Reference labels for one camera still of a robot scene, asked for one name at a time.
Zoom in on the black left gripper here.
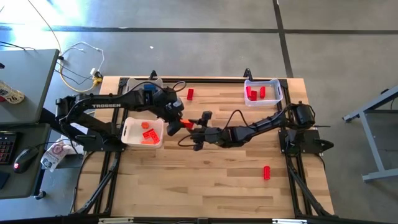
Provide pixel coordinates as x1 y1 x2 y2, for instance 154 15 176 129
161 102 183 137

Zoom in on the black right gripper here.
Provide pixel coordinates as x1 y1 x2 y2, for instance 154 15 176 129
190 111 224 152

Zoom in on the white plastic bin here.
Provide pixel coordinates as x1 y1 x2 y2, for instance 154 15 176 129
120 116 165 149
125 77 164 94

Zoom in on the clear plastic bin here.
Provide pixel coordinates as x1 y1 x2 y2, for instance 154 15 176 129
243 78 284 108

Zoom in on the white printed plastic bag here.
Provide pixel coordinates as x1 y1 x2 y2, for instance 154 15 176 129
40 136 85 172

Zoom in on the black computer mouse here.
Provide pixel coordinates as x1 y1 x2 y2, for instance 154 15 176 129
12 146 40 174

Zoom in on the gray desk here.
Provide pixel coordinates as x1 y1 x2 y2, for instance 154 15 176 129
0 49 60 200

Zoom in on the white labelled bottle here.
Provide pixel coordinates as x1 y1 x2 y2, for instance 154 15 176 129
0 80 25 105

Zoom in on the black keyboard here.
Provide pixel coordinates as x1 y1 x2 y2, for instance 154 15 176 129
0 131 18 166

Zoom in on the gray metal table stand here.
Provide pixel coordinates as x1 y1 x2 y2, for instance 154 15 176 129
341 85 398 183

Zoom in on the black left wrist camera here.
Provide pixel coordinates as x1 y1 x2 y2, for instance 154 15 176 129
169 98 185 115

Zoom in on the white cable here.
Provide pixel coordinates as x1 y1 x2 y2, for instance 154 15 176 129
60 41 105 75

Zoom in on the yellow cable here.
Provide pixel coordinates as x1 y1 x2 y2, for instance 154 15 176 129
27 0 103 93

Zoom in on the black floor cable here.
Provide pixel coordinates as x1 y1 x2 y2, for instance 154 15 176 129
54 60 94 85

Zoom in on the black thin cable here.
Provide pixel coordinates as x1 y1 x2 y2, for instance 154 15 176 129
0 40 35 51

